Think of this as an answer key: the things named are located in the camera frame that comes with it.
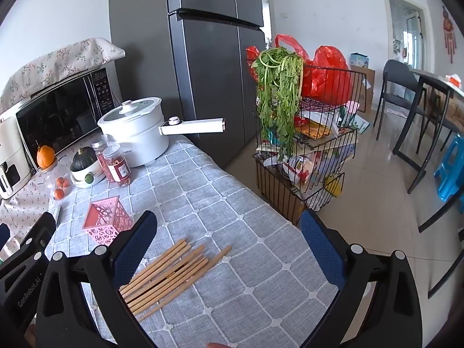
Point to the black metal chair frame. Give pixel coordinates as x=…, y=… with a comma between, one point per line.
x=435, y=222

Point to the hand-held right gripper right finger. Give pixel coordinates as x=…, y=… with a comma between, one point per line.
x=321, y=246

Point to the small blue printed box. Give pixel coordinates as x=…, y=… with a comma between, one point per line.
x=359, y=60

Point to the dark grey refrigerator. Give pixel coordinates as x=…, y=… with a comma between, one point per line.
x=203, y=79

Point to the orange fruit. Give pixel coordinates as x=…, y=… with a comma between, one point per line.
x=45, y=156

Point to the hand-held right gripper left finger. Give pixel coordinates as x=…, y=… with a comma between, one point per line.
x=136, y=246

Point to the floral cloth cover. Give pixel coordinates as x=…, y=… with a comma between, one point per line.
x=54, y=61

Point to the bag of small tomatoes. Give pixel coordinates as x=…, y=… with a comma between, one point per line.
x=50, y=181

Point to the pile of food packets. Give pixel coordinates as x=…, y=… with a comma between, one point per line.
x=315, y=130

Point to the black microwave oven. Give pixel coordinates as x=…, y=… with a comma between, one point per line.
x=54, y=112

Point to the pile of wooden chopsticks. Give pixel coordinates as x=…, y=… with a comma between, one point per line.
x=170, y=272

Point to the white bowl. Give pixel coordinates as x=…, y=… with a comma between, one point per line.
x=81, y=181

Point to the brown cardboard box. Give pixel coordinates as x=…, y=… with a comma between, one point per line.
x=366, y=90

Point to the black dining table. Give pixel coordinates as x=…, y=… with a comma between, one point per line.
x=417, y=176

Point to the green lime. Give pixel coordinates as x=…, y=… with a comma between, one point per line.
x=88, y=178

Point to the bunch of green cilantro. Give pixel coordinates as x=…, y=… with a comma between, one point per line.
x=279, y=90

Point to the white electric cooking pot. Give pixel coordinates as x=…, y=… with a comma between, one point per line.
x=134, y=130

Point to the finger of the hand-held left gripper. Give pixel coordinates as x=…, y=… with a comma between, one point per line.
x=3, y=234
x=40, y=230

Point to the glass balcony door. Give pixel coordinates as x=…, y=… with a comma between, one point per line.
x=411, y=32

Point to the orange tissue box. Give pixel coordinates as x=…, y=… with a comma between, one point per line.
x=455, y=79

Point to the blue plastic stool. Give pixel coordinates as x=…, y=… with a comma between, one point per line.
x=449, y=174

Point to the black chair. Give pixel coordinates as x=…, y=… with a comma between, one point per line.
x=397, y=76

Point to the grey checked tablecloth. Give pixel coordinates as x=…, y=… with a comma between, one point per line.
x=224, y=217

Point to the red hanging wall ornament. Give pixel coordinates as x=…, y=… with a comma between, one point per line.
x=449, y=36

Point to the pink perforated utensil holder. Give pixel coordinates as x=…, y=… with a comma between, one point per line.
x=105, y=217

